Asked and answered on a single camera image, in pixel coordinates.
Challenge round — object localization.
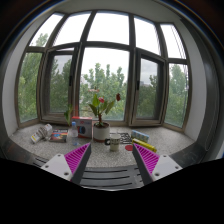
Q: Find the yellow long box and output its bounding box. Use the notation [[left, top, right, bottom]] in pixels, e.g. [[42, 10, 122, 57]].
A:
[[132, 138, 157, 153]]

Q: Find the red round coaster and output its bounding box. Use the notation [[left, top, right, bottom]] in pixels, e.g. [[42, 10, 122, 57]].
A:
[[125, 145, 133, 151]]

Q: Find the small green plant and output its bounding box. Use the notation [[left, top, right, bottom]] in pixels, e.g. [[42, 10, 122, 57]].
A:
[[64, 104, 73, 126]]

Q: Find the window frame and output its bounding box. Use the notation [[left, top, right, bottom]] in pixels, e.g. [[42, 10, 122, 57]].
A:
[[15, 10, 190, 130]]

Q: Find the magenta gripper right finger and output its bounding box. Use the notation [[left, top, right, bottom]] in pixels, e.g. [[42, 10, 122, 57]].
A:
[[132, 143, 182, 185]]

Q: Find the light blue box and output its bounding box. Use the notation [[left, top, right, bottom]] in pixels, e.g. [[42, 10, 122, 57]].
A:
[[131, 130, 149, 142]]

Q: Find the colourful book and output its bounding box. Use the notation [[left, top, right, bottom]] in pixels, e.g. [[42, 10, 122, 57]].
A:
[[49, 129, 68, 143]]

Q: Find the black slatted bench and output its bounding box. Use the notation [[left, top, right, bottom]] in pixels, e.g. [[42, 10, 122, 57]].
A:
[[0, 137, 206, 192]]

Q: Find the anthurium plant with red flowers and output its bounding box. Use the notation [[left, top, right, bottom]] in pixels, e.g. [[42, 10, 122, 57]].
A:
[[88, 89, 121, 128]]

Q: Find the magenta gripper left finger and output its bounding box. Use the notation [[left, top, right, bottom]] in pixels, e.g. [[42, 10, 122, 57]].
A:
[[42, 143, 91, 185]]

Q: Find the clear plastic water bottle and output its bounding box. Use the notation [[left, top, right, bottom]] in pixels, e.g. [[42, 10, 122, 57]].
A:
[[70, 121, 78, 146]]

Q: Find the white flower pot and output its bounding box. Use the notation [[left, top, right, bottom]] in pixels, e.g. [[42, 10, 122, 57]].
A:
[[93, 123, 110, 142]]

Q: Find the black patterned mat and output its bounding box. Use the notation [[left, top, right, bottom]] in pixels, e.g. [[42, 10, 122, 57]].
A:
[[120, 133, 132, 144]]

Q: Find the white crumpled package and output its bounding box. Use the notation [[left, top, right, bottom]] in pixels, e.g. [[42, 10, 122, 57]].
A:
[[31, 124, 52, 144]]

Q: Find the white mug with black handle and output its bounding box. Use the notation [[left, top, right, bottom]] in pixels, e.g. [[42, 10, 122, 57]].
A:
[[104, 134, 121, 151]]

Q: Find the red and white box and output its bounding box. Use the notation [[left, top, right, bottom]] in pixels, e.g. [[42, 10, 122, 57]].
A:
[[72, 116, 92, 139]]

